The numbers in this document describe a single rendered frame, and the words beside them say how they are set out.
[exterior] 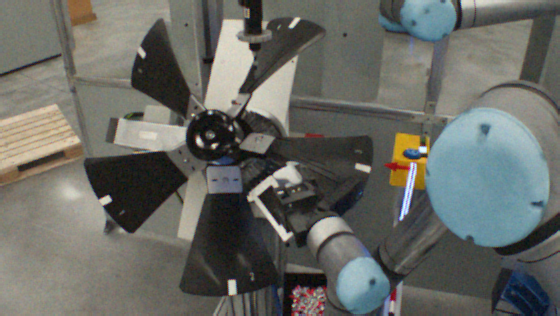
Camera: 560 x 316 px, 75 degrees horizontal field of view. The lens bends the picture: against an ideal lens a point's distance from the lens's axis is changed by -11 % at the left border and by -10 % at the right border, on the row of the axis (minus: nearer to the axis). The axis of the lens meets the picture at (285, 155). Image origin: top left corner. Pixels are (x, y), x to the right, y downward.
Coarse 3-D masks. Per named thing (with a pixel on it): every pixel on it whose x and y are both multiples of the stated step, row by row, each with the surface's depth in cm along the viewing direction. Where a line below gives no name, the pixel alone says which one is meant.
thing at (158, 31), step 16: (160, 32) 97; (144, 48) 102; (160, 48) 98; (144, 64) 103; (160, 64) 99; (176, 64) 95; (144, 80) 105; (160, 80) 101; (176, 80) 96; (160, 96) 104; (176, 96) 99; (176, 112) 103
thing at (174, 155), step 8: (184, 144) 93; (168, 152) 94; (176, 152) 94; (184, 152) 95; (176, 160) 95; (192, 160) 96; (200, 160) 97; (184, 168) 97; (192, 168) 98; (200, 168) 98
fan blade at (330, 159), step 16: (272, 144) 91; (288, 144) 91; (304, 144) 92; (320, 144) 92; (336, 144) 92; (352, 144) 92; (368, 144) 92; (288, 160) 86; (304, 160) 86; (320, 160) 87; (336, 160) 87; (352, 160) 88; (368, 160) 88; (320, 176) 84; (336, 176) 84; (368, 176) 85; (352, 208) 80
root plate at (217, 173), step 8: (208, 168) 91; (216, 168) 92; (224, 168) 94; (232, 168) 95; (208, 176) 90; (216, 176) 92; (224, 176) 93; (232, 176) 94; (240, 176) 96; (208, 184) 90; (216, 184) 91; (224, 184) 93; (232, 184) 94; (240, 184) 95; (208, 192) 90; (216, 192) 91; (224, 192) 92; (232, 192) 93; (240, 192) 95
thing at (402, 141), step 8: (400, 136) 119; (408, 136) 119; (416, 136) 119; (400, 144) 115; (408, 144) 115; (416, 144) 115; (400, 152) 111; (424, 152) 111; (392, 160) 117; (400, 160) 109; (408, 160) 108; (416, 160) 108; (424, 160) 108; (416, 168) 108; (424, 168) 108; (392, 176) 112; (400, 176) 111; (408, 176) 110; (416, 176) 110; (424, 176) 109; (392, 184) 113; (400, 184) 112; (416, 184) 111; (424, 184) 110
